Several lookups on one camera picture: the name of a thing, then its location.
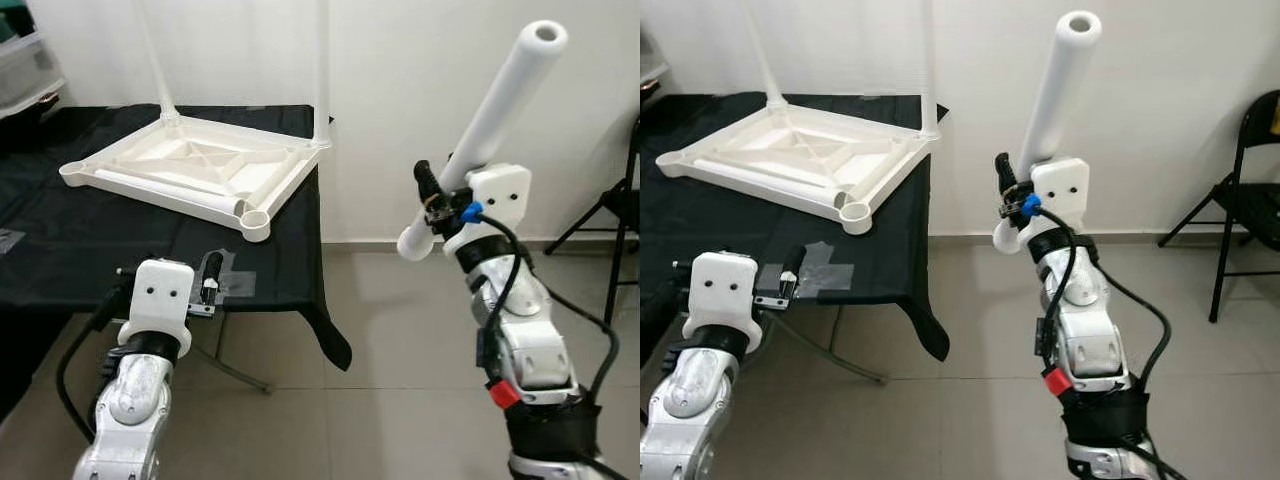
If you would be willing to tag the grey metal table leg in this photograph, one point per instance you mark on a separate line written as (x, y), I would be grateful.
(232, 368)
(850, 365)

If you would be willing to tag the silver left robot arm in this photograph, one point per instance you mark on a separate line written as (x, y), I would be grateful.
(690, 410)
(130, 420)

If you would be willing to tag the clear plastic storage box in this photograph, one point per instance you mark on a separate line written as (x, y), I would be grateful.
(25, 70)
(650, 72)

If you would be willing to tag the black tablecloth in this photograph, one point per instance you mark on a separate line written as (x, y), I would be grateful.
(100, 250)
(700, 230)

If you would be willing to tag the white plastic children table top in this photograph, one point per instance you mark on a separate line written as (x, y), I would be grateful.
(800, 150)
(200, 160)

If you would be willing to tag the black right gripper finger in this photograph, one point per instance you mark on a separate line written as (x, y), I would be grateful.
(1007, 175)
(428, 182)

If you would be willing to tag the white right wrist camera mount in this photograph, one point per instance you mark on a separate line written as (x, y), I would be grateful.
(500, 195)

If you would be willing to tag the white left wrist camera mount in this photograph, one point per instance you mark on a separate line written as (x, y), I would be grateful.
(160, 295)
(722, 290)

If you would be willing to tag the clear tape patch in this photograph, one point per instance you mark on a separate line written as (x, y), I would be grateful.
(825, 272)
(236, 275)

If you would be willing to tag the clear tape strip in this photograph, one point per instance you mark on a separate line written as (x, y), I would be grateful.
(8, 240)

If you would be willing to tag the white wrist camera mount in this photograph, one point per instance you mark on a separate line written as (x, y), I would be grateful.
(160, 295)
(500, 195)
(722, 290)

